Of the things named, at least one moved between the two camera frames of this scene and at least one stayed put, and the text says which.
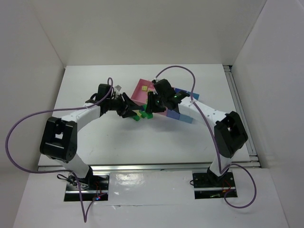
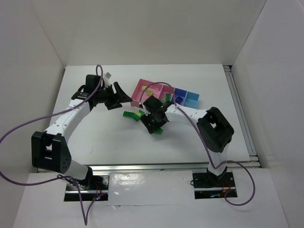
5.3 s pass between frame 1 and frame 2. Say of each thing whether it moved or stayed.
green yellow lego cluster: stayed
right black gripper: moved
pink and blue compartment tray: stayed
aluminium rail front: stayed
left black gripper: moved
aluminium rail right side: stayed
